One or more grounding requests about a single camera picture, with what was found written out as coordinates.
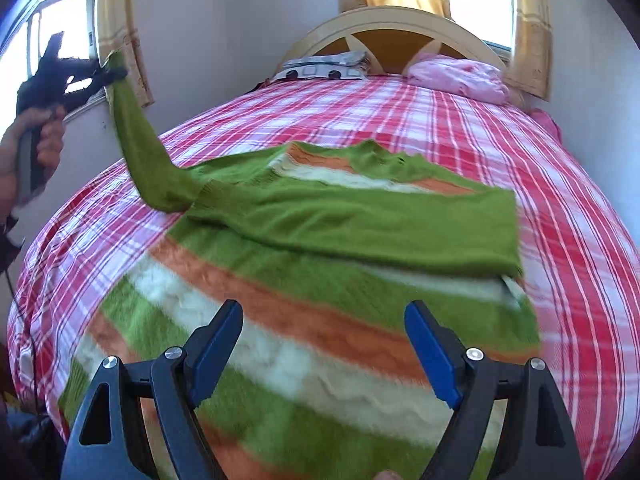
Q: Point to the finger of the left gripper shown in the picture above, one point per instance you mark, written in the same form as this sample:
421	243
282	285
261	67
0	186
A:
110	75

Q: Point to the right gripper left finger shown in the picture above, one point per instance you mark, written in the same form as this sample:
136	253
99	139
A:
109	440

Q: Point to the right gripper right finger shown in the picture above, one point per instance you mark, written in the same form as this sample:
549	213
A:
537	439

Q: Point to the green orange white striped sweater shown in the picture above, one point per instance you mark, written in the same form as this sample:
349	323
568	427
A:
323	248

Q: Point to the dark left sleeve forearm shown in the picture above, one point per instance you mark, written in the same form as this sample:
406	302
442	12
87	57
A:
8	190

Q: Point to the person's left hand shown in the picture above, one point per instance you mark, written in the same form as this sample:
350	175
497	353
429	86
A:
50	146

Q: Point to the yellow left curtain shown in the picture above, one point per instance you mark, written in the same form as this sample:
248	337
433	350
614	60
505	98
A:
115	31

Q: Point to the left window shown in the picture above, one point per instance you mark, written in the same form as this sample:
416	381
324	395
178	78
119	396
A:
74	19

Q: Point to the red white plaid bedsheet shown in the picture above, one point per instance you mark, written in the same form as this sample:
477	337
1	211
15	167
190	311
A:
580	265

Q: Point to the grey patterned pillow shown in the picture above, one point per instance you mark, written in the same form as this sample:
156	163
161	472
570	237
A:
351	65

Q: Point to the cream wooden headboard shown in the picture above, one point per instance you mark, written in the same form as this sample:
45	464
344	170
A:
392	36

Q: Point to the pink pillow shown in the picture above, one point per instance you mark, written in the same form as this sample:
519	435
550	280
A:
471	79

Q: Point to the yellow right curtain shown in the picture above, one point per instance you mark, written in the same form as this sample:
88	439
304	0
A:
529	68

